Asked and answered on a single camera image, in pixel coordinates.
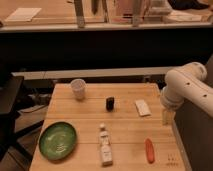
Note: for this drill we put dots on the orange carrot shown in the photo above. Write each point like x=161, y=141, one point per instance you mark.
x=149, y=148

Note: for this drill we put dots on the white paper cup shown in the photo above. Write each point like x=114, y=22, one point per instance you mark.
x=78, y=87

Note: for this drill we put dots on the green plate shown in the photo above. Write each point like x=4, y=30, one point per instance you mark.
x=58, y=141

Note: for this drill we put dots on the black eraser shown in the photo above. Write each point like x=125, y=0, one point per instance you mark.
x=110, y=103

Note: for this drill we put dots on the white glue bottle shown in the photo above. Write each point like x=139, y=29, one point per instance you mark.
x=105, y=147

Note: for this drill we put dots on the beige gripper block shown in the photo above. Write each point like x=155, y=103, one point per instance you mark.
x=167, y=117

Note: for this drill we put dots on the white paper sheet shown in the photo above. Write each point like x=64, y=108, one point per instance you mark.
x=23, y=15

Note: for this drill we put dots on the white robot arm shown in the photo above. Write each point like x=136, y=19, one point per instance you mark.
x=186, y=82

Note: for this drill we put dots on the black chair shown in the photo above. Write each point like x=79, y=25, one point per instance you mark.
x=12, y=99

